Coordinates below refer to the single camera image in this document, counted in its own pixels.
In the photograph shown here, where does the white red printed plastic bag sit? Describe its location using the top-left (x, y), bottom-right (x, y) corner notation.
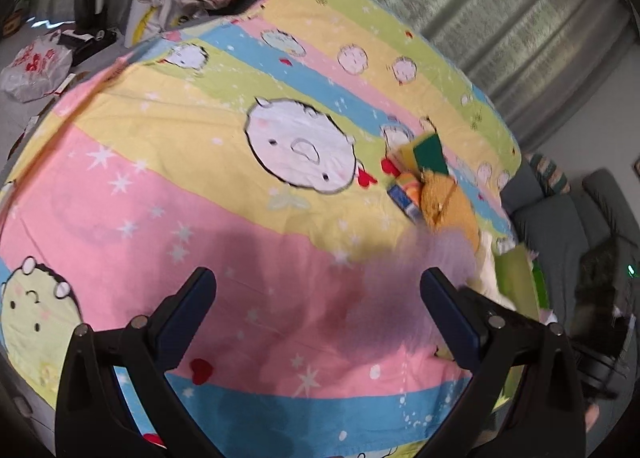
top-left (0, 30), bottom-right (76, 103)

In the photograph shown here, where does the grey sofa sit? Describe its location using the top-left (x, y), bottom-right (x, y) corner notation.
top-left (500, 163), bottom-right (640, 319)

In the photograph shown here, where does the grey curtain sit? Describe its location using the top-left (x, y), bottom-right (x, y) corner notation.
top-left (295, 0), bottom-right (636, 145)

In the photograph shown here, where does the yellow green sponge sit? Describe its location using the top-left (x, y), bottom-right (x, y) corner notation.
top-left (392, 132), bottom-right (451, 177)

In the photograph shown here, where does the purple fluffy cloth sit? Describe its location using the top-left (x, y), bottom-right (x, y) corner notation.
top-left (365, 230), bottom-right (482, 319)

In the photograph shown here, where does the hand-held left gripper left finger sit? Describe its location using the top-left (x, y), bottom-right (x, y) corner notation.
top-left (55, 266), bottom-right (221, 458)

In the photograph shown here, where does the lime green box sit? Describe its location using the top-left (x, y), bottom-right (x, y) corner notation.
top-left (492, 243), bottom-right (551, 414)

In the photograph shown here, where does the striped knitted cushion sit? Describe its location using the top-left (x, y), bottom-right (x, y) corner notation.
top-left (522, 152), bottom-right (572, 196)

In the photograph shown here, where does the person's right hand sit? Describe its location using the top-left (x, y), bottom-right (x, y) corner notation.
top-left (584, 403), bottom-right (604, 445)

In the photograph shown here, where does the striped cartoon printed bed sheet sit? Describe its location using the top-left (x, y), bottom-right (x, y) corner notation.
top-left (0, 0), bottom-right (523, 458)

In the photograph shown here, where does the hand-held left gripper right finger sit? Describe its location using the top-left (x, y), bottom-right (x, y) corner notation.
top-left (420, 267), bottom-right (587, 458)

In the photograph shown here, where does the blue orange packet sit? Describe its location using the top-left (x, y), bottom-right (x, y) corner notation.
top-left (386, 173), bottom-right (426, 226)

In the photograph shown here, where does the black flat device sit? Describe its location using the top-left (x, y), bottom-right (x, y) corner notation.
top-left (57, 28), bottom-right (122, 65)

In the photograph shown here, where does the orange cloth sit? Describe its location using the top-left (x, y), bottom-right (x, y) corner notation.
top-left (419, 170), bottom-right (482, 250)

